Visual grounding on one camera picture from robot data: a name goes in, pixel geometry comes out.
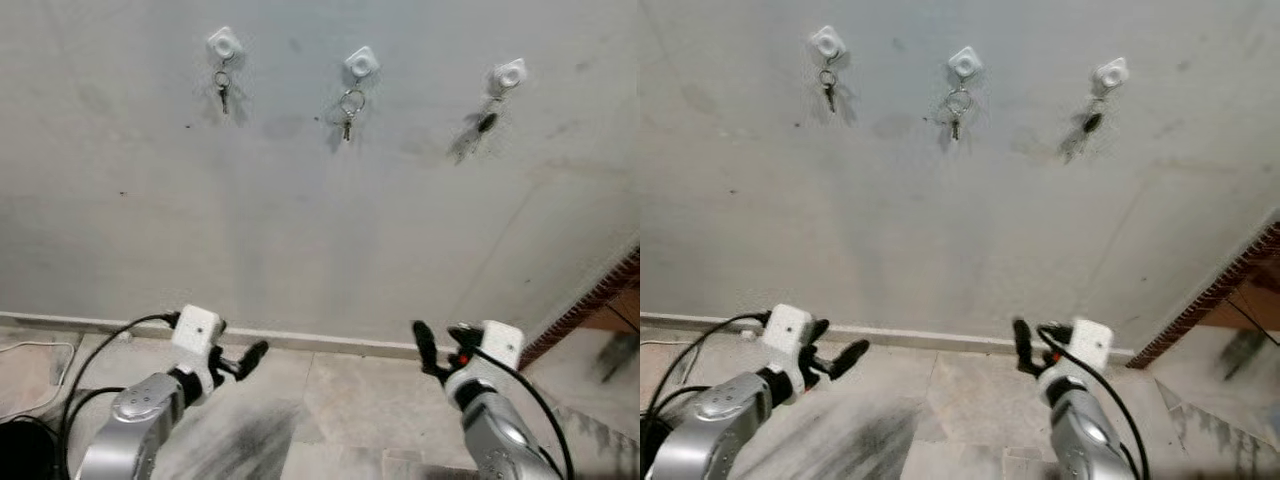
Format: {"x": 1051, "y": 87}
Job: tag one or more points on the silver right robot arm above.
{"x": 1085, "y": 440}
{"x": 500, "y": 440}

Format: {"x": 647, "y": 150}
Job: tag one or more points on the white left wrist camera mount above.
{"x": 788, "y": 328}
{"x": 197, "y": 330}

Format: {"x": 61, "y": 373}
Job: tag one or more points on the red tiled door pillar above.
{"x": 1200, "y": 303}
{"x": 590, "y": 303}

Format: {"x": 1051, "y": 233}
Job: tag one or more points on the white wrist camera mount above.
{"x": 197, "y": 330}
{"x": 503, "y": 343}
{"x": 788, "y": 328}
{"x": 1092, "y": 343}

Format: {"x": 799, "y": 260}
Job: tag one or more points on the black-headed key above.
{"x": 486, "y": 122}
{"x": 1092, "y": 122}

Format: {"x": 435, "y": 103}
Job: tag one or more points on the white wall hook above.
{"x": 1111, "y": 74}
{"x": 828, "y": 42}
{"x": 362, "y": 62}
{"x": 224, "y": 43}
{"x": 509, "y": 74}
{"x": 965, "y": 62}

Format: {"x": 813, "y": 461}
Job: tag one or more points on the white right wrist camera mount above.
{"x": 1092, "y": 343}
{"x": 503, "y": 343}

